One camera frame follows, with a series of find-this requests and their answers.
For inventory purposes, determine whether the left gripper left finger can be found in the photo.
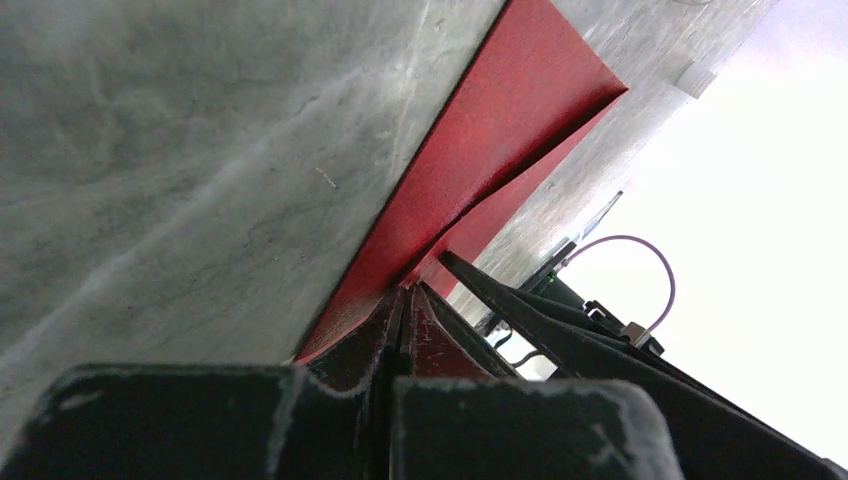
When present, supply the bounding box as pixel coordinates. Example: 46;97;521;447
1;288;406;479

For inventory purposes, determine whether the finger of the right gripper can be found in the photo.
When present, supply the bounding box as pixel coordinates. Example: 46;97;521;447
439;252;847;479

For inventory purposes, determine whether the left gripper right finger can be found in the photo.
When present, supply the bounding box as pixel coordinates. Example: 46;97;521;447
390;352;683;479

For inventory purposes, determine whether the red envelope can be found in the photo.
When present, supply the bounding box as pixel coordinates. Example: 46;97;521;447
295;1;627;363

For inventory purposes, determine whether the white glue cap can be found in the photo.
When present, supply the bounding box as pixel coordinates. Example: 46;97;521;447
674;61;717;99

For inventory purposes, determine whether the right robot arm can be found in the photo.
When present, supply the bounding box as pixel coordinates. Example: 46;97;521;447
439;195;847;479

